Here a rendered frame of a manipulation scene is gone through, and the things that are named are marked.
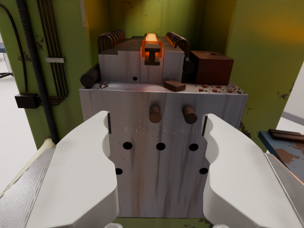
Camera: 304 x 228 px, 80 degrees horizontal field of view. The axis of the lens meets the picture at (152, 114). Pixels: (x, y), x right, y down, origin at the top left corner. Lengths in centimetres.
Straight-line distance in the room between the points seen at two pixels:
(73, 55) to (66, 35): 6
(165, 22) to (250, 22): 40
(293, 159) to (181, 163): 27
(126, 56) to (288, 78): 54
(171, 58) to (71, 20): 32
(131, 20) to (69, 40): 38
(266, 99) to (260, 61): 14
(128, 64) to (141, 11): 50
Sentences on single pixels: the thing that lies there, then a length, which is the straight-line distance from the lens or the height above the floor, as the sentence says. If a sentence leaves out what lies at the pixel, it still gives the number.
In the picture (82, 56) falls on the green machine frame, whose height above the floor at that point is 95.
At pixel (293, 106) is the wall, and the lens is 282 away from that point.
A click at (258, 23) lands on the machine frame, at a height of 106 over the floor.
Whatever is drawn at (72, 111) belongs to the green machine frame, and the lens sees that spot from 71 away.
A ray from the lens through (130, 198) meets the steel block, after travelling 63.
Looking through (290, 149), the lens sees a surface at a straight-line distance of 61.
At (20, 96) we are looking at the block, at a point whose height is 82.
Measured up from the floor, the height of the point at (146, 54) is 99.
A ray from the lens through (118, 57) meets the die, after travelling 45.
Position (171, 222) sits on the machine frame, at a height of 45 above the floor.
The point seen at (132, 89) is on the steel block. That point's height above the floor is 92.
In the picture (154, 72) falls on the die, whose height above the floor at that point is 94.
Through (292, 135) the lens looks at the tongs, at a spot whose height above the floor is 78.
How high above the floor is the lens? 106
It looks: 27 degrees down
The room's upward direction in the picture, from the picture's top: 2 degrees clockwise
